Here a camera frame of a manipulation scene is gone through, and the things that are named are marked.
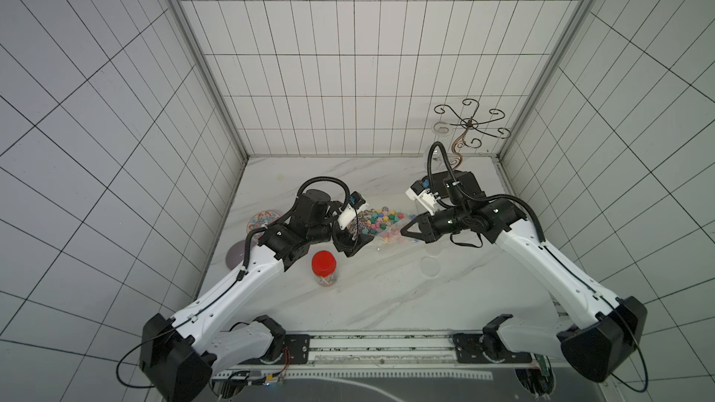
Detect small clear candy jar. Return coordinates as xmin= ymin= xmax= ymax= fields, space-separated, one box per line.
xmin=425 ymin=241 xmax=445 ymax=257

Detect pile of star candies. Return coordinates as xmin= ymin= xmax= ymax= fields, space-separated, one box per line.
xmin=357 ymin=207 xmax=407 ymax=236

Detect clear large jar lid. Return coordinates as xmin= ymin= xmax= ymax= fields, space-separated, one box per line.
xmin=420 ymin=257 xmax=441 ymax=278

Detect colourful candy jar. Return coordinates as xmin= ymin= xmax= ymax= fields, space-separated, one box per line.
xmin=375 ymin=225 xmax=408 ymax=245

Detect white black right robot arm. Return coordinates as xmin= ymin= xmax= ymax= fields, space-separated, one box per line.
xmin=401 ymin=162 xmax=648 ymax=383

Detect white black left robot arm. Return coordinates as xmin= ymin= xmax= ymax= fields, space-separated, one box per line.
xmin=135 ymin=176 xmax=373 ymax=401

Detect red lid candy jar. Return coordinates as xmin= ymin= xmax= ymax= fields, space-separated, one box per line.
xmin=311 ymin=251 xmax=337 ymax=287

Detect white cutting board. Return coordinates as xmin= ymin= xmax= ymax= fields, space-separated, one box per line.
xmin=351 ymin=200 xmax=431 ymax=249

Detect copper glass rack dark base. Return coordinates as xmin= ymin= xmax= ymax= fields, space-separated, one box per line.
xmin=433 ymin=98 xmax=511 ymax=169

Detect colourful patterned plate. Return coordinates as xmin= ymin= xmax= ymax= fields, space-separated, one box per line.
xmin=246 ymin=210 xmax=282 ymax=233

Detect clear hanging wine glass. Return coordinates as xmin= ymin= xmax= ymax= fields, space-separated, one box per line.
xmin=432 ymin=121 xmax=452 ymax=137

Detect grey purple plate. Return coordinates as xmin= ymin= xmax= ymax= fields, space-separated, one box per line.
xmin=225 ymin=239 xmax=246 ymax=270

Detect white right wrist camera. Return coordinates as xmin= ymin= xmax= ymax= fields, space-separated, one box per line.
xmin=405 ymin=178 xmax=441 ymax=216

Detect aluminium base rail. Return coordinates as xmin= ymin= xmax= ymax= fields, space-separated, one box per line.
xmin=178 ymin=325 xmax=569 ymax=386

